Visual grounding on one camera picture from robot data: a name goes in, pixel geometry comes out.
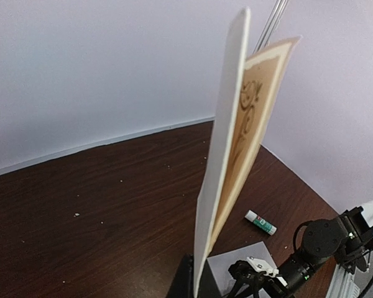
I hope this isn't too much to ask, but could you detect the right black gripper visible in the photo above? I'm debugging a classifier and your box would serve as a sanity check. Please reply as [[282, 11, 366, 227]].
[[224, 260, 286, 297]]

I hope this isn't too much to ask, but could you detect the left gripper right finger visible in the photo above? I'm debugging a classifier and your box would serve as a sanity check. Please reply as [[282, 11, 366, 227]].
[[197, 260, 222, 298]]

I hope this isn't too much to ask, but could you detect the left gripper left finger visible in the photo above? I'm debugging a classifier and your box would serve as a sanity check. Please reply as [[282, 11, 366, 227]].
[[166, 254, 193, 298]]

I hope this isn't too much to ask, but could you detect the grey envelope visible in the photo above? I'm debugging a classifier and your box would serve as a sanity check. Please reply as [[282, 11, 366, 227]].
[[206, 241, 279, 296]]

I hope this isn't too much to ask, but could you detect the white letter sheet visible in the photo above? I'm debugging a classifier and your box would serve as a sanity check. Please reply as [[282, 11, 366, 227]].
[[192, 7, 300, 297]]

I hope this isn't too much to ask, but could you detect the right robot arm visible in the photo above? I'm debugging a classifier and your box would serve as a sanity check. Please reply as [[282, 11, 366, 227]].
[[226, 200, 373, 297]]

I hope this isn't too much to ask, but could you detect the white green glue stick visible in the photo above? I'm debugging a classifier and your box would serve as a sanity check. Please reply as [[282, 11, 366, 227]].
[[244, 210, 277, 235]]

